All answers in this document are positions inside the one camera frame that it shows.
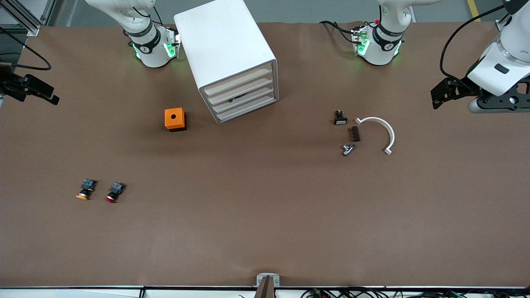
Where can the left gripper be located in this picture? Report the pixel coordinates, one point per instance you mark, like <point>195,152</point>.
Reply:
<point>461,87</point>

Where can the red-capped push button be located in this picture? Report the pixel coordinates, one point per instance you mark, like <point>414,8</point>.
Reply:
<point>114,192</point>

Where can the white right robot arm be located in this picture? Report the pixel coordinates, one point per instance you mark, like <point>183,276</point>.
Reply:
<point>149,49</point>

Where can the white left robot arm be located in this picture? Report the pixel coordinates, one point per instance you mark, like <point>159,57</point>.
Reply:
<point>385,45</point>

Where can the orange-capped push button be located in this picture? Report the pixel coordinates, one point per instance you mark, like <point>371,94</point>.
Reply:
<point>85,189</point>

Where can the white drawer cabinet housing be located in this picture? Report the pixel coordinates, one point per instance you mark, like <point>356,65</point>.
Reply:
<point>223,37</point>

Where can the dark brown rectangular block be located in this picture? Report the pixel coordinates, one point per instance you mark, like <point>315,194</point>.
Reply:
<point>354,134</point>

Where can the chrome metal fitting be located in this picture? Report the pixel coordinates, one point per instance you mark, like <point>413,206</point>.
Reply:
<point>348,150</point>

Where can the orange box with round hole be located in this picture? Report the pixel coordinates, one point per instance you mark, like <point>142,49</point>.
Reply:
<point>169,122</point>

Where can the brown wooden strip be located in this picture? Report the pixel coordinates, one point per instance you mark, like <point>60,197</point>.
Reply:
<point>267,289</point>

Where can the aluminium frame profile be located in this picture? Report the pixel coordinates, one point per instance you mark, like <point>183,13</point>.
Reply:
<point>502,26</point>
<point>31,29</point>

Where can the black switch with white cap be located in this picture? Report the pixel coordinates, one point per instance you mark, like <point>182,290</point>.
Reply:
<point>340,121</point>

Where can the white table edge rail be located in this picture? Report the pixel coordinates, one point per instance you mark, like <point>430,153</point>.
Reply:
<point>83,293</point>

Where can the grey metal table bracket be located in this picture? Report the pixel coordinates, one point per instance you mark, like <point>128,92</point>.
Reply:
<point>258,281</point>

